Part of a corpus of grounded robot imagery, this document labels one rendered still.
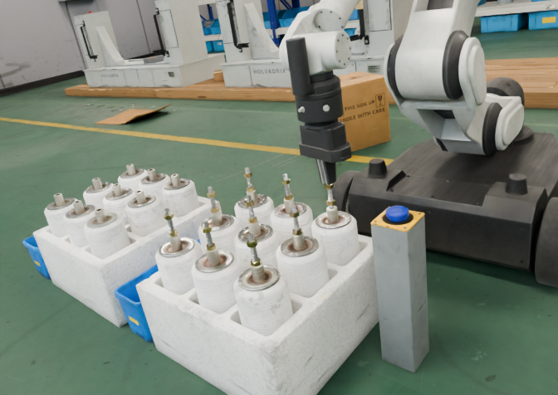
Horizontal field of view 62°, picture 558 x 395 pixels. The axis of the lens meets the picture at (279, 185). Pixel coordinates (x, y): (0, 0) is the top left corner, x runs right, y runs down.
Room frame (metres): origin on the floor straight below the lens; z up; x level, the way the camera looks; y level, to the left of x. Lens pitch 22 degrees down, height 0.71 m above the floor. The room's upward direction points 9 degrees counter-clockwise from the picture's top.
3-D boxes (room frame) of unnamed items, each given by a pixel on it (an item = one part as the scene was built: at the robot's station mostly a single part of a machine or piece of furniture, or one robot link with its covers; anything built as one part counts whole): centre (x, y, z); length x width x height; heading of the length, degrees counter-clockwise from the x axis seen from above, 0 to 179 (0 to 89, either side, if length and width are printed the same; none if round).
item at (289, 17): (6.78, -0.66, 0.36); 0.50 x 0.38 x 0.21; 138
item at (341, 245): (0.87, -0.10, 0.16); 0.10 x 0.10 x 0.18
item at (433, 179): (1.23, -0.57, 0.19); 0.64 x 0.52 x 0.33; 138
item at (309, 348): (0.86, 0.06, 0.09); 0.39 x 0.39 x 0.18; 46
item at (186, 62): (4.81, 1.08, 0.45); 1.61 x 0.57 x 0.74; 48
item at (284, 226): (0.95, -0.02, 0.16); 0.10 x 0.10 x 0.18
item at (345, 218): (0.87, -0.10, 0.25); 0.08 x 0.08 x 0.01
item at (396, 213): (0.72, -0.20, 0.32); 0.04 x 0.04 x 0.02
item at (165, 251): (0.86, 0.23, 0.25); 0.08 x 0.08 x 0.01
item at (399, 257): (0.72, -0.20, 0.16); 0.07 x 0.07 x 0.31; 46
